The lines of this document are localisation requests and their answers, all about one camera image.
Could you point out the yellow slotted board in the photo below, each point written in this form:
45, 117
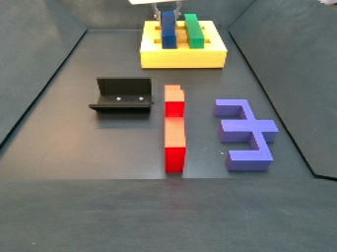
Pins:
183, 57

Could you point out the purple comb-shaped block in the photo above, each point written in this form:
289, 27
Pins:
239, 127

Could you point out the black angle bracket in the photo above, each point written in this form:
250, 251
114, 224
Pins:
123, 94

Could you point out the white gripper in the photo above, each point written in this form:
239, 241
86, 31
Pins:
154, 7

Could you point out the blue long bar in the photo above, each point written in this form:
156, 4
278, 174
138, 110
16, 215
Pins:
168, 30

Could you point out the green long bar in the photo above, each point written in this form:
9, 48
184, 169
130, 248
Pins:
195, 35

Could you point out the red notched bar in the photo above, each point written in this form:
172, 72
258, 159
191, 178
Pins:
174, 129

